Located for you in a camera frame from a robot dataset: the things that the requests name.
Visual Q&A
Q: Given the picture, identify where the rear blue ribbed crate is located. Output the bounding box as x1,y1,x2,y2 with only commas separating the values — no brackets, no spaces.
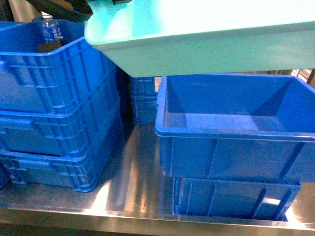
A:
130,77,161,125

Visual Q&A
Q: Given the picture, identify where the light teal plastic bin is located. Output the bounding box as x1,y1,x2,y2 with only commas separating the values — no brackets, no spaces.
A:
85,0,315,77

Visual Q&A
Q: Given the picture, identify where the clear plastic water bottle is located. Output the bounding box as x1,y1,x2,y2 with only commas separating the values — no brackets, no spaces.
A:
41,11,63,43

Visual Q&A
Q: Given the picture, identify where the dark object top left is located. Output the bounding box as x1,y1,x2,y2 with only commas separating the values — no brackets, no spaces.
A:
28,0,93,23

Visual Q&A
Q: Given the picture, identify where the blue crate under tub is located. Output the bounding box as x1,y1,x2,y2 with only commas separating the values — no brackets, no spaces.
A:
173,177,301,221

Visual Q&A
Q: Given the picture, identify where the middle left blue ribbed crate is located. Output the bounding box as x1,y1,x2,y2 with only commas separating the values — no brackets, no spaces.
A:
0,93,120,158

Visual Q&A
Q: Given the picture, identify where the large blue plastic tub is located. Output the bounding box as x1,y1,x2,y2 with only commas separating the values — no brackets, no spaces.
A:
155,74,315,182

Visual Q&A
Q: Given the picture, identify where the top left blue ribbed crate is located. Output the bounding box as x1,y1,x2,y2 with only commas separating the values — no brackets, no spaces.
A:
0,20,116,114

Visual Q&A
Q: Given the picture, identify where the blue ribbed crate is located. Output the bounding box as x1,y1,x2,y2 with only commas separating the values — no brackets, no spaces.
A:
0,123,122,192
0,93,120,158
0,20,116,114
130,77,161,125

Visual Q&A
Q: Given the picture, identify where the bottom left blue ribbed crate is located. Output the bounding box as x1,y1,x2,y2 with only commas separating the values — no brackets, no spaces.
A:
0,123,122,192

